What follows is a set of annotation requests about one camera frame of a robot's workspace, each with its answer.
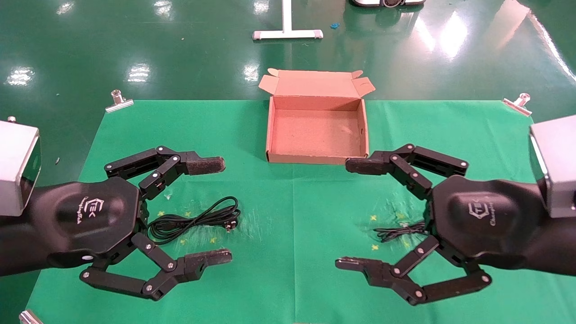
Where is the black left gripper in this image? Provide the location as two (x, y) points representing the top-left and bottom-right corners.
(0, 146), (234, 302)

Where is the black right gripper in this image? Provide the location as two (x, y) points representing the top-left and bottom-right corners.
(335, 144), (576, 307)

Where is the black data cable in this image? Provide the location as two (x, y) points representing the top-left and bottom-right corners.
(147, 196), (242, 246)

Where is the open brown cardboard box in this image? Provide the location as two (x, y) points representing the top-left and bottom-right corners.
(258, 68), (376, 166)

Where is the green table cloth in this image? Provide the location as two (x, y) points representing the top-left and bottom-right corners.
(25, 99), (576, 324)

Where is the silver metal binder clip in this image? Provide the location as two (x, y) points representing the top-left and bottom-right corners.
(18, 309), (44, 324)
(105, 90), (135, 113)
(502, 93), (533, 117)

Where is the white T-shaped stand base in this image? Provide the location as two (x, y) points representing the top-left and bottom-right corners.
(252, 0), (324, 41)

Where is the black and white machine base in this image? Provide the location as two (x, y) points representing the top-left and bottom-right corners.
(350, 0), (426, 9)

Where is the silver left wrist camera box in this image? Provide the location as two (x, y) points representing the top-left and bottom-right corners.
(0, 116), (42, 217)

